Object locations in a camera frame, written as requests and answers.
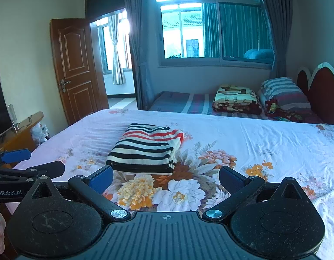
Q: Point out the teal curtain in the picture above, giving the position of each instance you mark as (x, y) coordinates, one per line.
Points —
(237, 27)

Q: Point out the grey curtain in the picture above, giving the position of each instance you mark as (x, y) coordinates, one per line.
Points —
(140, 46)
(280, 32)

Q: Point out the bright hallway window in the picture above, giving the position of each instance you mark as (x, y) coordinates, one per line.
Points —
(106, 46)

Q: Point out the white tied curtain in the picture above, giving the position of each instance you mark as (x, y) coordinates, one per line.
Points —
(117, 51)

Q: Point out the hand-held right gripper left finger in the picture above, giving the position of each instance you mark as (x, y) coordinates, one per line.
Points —
(102, 179)

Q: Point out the low striped mattress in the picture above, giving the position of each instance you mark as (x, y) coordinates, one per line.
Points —
(177, 101)

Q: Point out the large sliding window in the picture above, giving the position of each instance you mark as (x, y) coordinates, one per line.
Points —
(180, 32)

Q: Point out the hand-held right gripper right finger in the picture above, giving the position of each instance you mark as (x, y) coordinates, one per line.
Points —
(232, 179)

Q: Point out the red printed cloth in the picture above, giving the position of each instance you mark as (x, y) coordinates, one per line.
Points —
(286, 115)

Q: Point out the blue quilt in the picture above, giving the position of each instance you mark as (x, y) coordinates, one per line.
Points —
(259, 54)

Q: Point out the striped knit sweater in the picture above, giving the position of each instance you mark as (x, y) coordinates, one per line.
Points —
(145, 149)

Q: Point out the clear drinking glass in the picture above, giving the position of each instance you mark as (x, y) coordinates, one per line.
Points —
(12, 116)

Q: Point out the red scalloped headboard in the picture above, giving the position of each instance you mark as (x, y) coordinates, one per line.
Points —
(324, 92)

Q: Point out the brown wooden door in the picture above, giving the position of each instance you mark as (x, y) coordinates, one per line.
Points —
(77, 73)

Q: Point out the striped pillow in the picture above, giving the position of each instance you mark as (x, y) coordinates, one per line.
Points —
(283, 92)

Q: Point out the folded printed blanket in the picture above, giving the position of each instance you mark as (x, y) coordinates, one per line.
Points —
(236, 97)

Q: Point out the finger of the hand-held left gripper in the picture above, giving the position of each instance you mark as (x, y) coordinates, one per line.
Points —
(16, 155)
(53, 168)

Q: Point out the black television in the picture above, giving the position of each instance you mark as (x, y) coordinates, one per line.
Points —
(0, 105)

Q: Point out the wooden television cabinet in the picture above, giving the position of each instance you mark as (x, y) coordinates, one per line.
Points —
(23, 135)

